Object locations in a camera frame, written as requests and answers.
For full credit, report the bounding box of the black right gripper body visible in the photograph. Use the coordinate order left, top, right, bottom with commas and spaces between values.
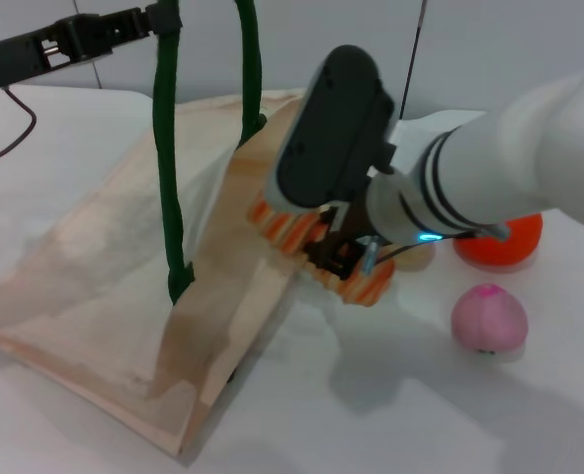
319, 198, 373, 249

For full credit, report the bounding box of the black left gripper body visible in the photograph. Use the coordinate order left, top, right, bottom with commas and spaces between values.
0, 6, 150, 97

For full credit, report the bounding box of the orange striped bread roll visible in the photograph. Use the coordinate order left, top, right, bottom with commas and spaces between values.
245, 196, 397, 308

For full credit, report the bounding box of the beige bag with green handles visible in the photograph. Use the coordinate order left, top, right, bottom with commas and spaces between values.
0, 0, 312, 458

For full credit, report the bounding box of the cream egg yolk pastry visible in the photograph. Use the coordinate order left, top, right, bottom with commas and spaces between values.
397, 241, 437, 274

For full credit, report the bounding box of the orange fruit toy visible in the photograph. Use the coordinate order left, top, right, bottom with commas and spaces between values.
452, 213, 544, 274

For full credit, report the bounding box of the pink peach toy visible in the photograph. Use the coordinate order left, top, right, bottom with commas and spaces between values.
450, 281, 530, 357

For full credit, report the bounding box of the thin right arm cable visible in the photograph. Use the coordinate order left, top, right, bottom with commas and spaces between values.
362, 224, 511, 274

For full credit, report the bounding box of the thin arm cable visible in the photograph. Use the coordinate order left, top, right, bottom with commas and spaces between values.
362, 224, 511, 274
0, 85, 39, 169

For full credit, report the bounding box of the thin left arm cable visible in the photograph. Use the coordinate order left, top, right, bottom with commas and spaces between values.
0, 85, 39, 169

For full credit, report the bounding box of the right wrist camera housing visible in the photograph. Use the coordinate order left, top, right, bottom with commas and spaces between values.
263, 44, 399, 217

